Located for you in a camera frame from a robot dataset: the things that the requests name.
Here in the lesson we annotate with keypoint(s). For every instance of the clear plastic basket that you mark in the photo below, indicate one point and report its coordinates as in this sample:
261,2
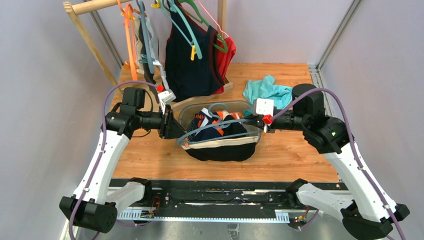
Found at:
188,113

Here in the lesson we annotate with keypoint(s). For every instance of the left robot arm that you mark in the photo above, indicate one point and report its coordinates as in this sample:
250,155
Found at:
91,206

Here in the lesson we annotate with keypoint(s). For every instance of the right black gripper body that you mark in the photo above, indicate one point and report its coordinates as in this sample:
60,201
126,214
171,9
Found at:
265,122

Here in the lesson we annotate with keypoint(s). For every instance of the pink thin hanger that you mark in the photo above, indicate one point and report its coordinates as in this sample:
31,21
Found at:
221,24

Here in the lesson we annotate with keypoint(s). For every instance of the teal cloth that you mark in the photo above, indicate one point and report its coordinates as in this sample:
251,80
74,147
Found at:
267,89

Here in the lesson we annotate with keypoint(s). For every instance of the navy orange boxer underwear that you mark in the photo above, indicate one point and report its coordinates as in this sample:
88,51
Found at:
202,119

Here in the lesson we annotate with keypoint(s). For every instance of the orange white underwear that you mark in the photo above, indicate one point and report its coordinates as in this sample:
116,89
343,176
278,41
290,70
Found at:
235,116

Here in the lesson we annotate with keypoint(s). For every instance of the teal clip hanger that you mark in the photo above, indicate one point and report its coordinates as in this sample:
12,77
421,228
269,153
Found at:
195,50

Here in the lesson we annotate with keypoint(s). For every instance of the black underwear in basket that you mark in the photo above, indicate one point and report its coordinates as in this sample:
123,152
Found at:
233,128

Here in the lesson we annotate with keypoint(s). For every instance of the white grey underwear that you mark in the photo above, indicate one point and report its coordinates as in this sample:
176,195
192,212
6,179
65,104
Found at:
147,50

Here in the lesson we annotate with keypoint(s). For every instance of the orange hanger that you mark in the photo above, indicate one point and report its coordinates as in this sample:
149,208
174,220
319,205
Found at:
130,15

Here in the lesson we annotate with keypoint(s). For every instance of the black cream-band underwear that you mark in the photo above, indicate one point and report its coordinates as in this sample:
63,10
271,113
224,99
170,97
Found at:
224,150

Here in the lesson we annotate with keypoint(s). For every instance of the dark navy tank top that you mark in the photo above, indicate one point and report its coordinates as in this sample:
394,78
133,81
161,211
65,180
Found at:
188,78

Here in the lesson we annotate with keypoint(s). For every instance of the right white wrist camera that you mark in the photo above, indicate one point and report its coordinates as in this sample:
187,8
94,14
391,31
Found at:
263,106

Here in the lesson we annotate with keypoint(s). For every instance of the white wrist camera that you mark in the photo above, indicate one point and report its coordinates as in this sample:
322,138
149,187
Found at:
263,106
165,97

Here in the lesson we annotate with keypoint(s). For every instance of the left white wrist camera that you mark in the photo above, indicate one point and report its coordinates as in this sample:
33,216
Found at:
165,97

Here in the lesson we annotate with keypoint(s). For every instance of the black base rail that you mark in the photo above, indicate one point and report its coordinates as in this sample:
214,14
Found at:
217,201

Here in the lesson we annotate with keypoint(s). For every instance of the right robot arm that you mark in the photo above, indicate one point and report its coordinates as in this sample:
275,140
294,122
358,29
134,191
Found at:
296,116

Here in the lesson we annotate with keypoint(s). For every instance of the grey-blue clip hanger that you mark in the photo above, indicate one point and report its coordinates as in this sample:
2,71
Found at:
220,125

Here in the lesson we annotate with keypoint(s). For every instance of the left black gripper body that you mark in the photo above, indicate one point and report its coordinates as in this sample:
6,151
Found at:
167,122

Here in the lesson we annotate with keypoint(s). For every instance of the red garment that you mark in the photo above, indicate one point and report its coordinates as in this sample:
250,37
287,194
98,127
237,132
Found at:
220,63

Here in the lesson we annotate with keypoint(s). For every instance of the aluminium frame rail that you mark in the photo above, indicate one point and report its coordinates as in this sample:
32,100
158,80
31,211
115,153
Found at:
361,215

